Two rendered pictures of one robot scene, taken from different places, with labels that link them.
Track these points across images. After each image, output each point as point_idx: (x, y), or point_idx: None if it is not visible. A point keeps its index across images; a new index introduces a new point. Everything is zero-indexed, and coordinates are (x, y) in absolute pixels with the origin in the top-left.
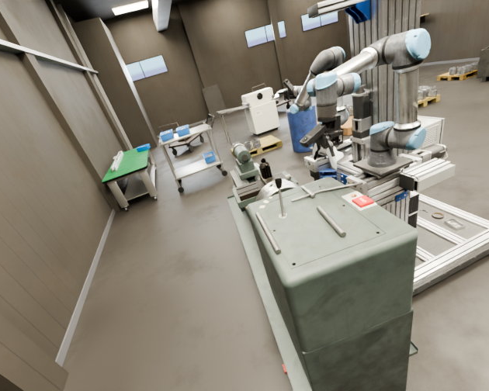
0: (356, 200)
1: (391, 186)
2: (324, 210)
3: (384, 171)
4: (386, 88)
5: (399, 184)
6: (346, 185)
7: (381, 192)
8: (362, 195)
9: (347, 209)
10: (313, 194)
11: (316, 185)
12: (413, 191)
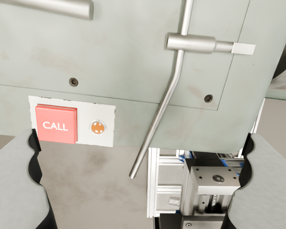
0: (61, 115)
1: (184, 207)
2: (51, 7)
3: (185, 228)
4: None
5: (182, 216)
6: (143, 145)
7: (186, 191)
8: (73, 137)
9: (48, 75)
10: (166, 44)
11: (226, 97)
12: (159, 214)
